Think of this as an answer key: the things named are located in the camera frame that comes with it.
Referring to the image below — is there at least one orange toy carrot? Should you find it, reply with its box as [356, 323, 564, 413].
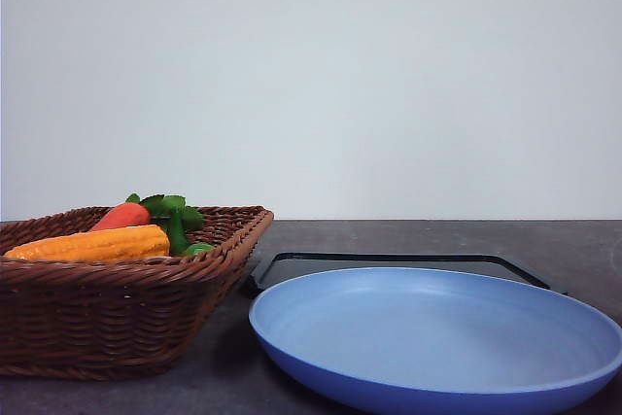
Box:
[90, 193, 187, 231]

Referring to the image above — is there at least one black serving tray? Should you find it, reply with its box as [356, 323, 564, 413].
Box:
[246, 252, 567, 298]

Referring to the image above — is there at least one brown wicker basket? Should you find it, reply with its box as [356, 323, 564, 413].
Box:
[0, 204, 274, 380]

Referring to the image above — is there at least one blue round plate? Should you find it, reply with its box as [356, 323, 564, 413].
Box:
[249, 267, 622, 415]

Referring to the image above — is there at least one yellow toy corn cob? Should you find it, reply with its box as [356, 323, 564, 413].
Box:
[4, 225, 170, 260]

